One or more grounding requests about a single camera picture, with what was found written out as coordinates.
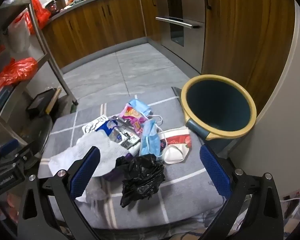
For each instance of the black plastic bag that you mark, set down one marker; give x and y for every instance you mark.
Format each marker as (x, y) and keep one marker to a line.
(142, 177)

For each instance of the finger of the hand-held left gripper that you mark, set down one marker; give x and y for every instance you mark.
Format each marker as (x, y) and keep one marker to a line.
(8, 144)
(25, 158)

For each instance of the blue bin with yellow rim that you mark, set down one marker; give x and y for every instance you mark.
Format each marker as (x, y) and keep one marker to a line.
(215, 105)

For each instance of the crushed red white paper cup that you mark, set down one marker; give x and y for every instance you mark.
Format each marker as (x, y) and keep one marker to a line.
(176, 140)

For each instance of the wooden kitchen base cabinets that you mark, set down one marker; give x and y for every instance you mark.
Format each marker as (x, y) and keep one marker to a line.
(95, 27)

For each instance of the stainless steel oven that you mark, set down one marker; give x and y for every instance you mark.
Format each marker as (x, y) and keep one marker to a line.
(180, 10)

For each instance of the metal rack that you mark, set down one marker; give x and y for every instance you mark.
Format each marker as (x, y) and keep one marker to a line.
(52, 62)

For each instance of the blue face mask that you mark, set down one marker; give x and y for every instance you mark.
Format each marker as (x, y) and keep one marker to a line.
(148, 140)
(140, 106)

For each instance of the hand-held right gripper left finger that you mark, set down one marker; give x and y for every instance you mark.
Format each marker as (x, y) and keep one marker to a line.
(85, 172)

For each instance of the dark round pan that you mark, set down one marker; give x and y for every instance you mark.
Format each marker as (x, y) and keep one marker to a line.
(43, 135)

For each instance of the pink snack wrapper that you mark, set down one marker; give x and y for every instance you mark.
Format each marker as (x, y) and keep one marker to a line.
(133, 118)

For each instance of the tall wooden cabinet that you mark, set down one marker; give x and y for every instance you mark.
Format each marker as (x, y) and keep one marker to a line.
(240, 30)

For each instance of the white box with black label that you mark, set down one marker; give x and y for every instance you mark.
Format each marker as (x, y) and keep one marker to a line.
(91, 126)

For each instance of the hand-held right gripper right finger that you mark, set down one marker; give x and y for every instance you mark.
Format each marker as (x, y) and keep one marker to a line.
(215, 170)

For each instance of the black pressure cooker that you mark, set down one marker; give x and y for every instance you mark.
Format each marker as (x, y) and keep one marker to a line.
(55, 5)

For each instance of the grey checked blanket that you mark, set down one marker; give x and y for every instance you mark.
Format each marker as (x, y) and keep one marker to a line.
(180, 180)

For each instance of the red plastic bag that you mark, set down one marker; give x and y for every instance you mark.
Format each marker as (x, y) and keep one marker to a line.
(37, 12)
(15, 72)

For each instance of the white plastic bag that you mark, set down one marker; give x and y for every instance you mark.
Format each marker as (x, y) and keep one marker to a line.
(18, 37)

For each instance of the wooden board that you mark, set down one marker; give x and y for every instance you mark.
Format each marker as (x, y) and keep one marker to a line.
(53, 100)

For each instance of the silver wrapper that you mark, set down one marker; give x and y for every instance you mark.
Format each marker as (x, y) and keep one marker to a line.
(126, 140)

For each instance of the white paper tissue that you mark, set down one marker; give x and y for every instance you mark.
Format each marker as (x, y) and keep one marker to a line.
(107, 152)

